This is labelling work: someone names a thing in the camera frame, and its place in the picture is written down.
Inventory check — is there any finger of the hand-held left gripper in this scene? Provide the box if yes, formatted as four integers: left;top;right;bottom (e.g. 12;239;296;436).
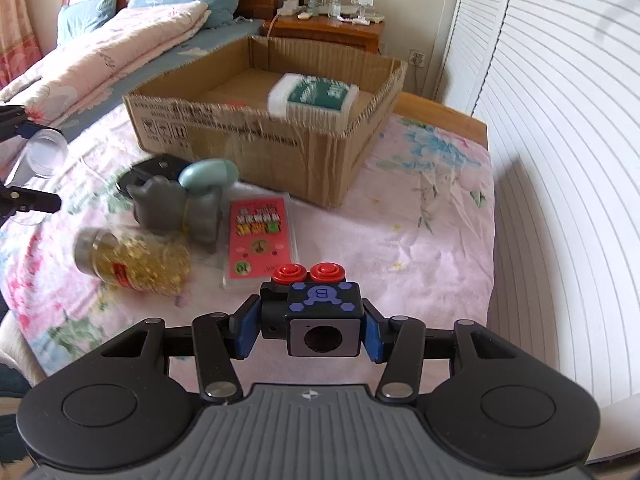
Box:
0;105;64;139
0;186;62;219

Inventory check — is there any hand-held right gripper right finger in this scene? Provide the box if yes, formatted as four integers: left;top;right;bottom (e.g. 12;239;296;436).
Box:
361;297;523;404

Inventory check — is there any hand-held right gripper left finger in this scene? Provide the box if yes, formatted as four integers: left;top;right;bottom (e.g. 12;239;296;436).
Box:
101;294;263;404

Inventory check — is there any clear plastic cup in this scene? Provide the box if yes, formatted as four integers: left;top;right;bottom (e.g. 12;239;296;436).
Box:
5;129;69;186

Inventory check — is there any black blue fidget cube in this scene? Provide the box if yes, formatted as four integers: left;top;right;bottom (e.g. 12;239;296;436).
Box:
259;262;363;359

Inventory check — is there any pink card box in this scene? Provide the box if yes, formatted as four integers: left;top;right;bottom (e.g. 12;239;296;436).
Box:
221;196;300;294

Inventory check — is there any clear bottle of gold capsules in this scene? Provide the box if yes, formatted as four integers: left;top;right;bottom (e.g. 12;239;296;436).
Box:
73;227;194;291

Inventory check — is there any grey toy figure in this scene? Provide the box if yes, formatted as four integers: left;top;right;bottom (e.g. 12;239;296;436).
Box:
126;176;226;254

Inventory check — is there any light blue egg-shaped case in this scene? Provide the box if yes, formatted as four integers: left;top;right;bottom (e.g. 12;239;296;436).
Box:
178;158;240;200

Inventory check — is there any cardboard box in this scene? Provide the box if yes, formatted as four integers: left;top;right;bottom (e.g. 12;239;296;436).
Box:
122;35;408;210

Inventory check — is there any floral pink bed blanket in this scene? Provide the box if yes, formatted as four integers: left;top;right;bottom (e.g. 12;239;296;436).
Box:
0;95;497;378

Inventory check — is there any pink folded quilt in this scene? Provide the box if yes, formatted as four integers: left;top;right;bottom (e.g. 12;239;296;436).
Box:
0;1;211;122

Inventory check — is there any red patterned curtain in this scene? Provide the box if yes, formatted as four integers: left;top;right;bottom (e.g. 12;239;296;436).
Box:
0;0;44;92

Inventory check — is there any small blue pillow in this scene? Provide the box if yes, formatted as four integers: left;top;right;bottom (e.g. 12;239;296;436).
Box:
56;0;120;47

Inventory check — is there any blue bed sheet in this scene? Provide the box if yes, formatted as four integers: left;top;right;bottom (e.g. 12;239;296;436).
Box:
59;17;266;142

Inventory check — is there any white green plastic bottle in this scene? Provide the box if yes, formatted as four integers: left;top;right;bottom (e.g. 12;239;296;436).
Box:
267;73;360;129

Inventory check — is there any white louvered closet door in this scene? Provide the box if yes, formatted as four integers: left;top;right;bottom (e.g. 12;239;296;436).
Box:
469;0;640;467
436;0;519;117

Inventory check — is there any wooden nightstand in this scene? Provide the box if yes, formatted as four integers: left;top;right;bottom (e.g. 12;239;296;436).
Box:
262;9;386;56

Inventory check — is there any wooden bed side rail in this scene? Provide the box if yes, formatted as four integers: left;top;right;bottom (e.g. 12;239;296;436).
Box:
394;91;491;152

